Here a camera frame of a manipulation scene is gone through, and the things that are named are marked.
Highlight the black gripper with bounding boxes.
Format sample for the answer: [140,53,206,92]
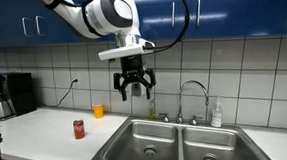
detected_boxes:
[111,53,159,103]

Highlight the red Coca-Cola soda can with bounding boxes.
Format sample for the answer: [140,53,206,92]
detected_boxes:
[72,119,86,140]

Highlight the stainless steel double sink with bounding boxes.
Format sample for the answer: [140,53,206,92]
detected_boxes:
[87,106,274,160]

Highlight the green dish soap bottle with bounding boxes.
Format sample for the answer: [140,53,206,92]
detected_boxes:
[147,98,158,121]

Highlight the orange plastic cup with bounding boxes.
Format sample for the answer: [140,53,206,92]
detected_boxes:
[92,102,106,120]

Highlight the chrome gooseneck faucet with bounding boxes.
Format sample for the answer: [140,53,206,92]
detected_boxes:
[173,78,211,125]

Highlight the clear pump soap bottle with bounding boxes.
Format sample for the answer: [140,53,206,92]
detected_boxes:
[208,95,225,129]

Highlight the black coffee maker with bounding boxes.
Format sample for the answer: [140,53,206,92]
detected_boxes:
[0,71,39,121]

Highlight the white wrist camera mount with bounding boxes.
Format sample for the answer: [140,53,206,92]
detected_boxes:
[97,37,157,63]

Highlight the chrome faucet handle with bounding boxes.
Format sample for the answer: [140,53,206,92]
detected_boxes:
[158,111,171,124]
[188,113,204,127]

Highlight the white wall outlet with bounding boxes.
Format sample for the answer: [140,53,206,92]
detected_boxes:
[69,70,82,92]

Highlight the black power cord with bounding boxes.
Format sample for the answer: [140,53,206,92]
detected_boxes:
[36,78,80,109]

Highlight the silver cabinet door handle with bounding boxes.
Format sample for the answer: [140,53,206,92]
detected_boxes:
[169,0,178,29]
[194,0,203,28]
[34,14,47,37]
[20,16,36,38]

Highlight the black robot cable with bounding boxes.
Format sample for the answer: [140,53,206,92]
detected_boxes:
[141,0,194,55]

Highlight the blue glossy wall cabinet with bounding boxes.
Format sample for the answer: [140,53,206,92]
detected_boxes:
[0,0,287,54]

